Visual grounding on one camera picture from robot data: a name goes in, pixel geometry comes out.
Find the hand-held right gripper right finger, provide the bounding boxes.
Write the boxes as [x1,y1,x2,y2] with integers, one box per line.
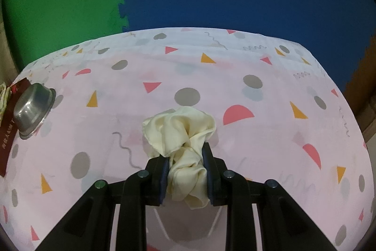
[202,142,338,251]

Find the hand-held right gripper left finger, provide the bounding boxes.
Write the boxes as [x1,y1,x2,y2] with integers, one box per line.
[37,155,169,251]

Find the red tin box gold inside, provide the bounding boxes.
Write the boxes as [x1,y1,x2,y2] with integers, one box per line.
[0,78,31,178]

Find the pink patterned tablecloth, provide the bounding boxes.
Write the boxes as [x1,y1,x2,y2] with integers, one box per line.
[0,28,369,251]

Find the steel bowl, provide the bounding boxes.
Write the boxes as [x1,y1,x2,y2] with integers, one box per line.
[13,83,56,140]

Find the brown wooden furniture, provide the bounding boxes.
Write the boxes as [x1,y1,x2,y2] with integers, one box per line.
[342,30,376,134]

